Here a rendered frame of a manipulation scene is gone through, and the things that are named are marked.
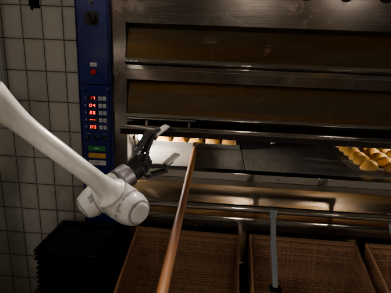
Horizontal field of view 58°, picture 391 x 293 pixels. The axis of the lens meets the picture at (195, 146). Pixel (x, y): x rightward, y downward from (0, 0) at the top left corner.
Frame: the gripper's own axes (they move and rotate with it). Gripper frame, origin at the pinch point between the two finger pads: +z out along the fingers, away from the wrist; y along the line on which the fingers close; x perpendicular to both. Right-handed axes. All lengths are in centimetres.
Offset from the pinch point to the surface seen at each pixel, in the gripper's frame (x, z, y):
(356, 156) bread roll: 27, 96, 69
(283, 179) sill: 13, 47, 52
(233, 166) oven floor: -13, 39, 47
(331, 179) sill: 30, 62, 58
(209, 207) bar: 11.3, -0.3, 30.2
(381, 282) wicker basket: 64, 42, 91
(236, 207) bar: 19.2, 6.8, 32.9
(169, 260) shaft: 33.8, -34.5, 8.9
